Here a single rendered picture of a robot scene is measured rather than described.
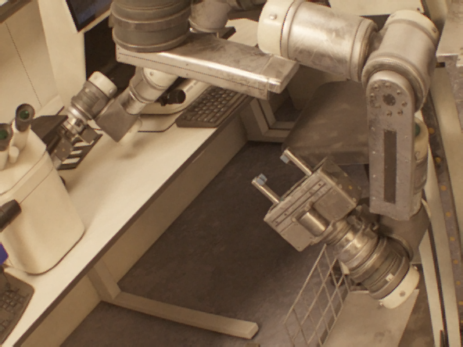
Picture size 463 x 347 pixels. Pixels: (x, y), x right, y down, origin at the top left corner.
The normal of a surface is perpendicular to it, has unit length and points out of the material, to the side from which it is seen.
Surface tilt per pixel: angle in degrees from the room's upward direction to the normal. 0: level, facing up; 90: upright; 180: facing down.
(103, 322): 0
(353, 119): 0
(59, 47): 90
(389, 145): 95
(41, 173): 90
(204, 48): 23
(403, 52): 29
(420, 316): 0
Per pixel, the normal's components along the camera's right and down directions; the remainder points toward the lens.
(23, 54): 0.76, 0.07
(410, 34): 0.07, -0.65
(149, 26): 0.10, 0.66
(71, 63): -0.55, 0.60
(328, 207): -0.37, 0.52
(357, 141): -0.35, -0.80
